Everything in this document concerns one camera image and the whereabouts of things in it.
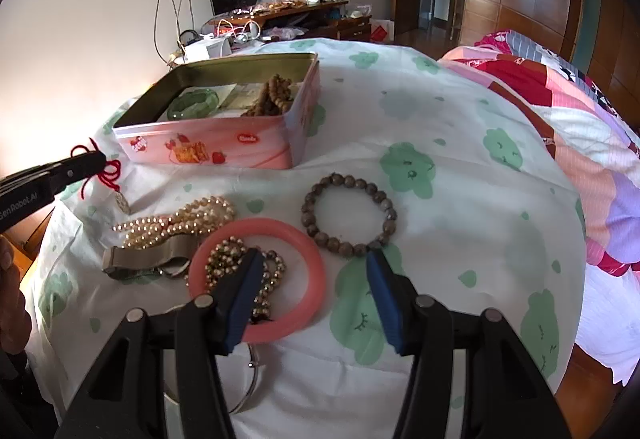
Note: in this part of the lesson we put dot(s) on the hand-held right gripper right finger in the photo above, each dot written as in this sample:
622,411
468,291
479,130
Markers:
387,304

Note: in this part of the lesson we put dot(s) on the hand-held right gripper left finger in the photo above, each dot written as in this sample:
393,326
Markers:
244,304

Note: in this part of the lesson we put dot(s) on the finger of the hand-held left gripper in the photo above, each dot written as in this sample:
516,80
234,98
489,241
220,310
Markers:
75,169

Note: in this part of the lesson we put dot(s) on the pink bowl of beads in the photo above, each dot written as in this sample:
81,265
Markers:
310,279

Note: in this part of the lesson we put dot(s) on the silver mesh watch band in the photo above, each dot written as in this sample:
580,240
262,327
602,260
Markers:
150,259

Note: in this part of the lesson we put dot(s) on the pink tin box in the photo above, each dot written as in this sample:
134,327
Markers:
210,144

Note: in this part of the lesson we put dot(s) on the person's left hand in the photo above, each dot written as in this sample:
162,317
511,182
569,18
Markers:
7,266

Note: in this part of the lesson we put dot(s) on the thin silver bangle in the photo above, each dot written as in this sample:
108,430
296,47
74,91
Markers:
254,374

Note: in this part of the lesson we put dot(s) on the white sheet with green print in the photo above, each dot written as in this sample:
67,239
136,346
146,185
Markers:
450,229

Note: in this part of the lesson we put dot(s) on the green jade bangle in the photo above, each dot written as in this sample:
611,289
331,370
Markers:
192,105

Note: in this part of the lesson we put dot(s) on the white cardboard box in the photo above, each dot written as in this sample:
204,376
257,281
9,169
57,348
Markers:
207,49

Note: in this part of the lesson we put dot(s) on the printed paper sheets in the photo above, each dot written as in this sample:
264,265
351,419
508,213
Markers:
237,94

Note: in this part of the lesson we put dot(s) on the pink patchwork quilt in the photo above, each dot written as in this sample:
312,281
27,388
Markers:
575,119

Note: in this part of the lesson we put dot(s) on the wooden television cabinet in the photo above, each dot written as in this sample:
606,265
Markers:
310,16

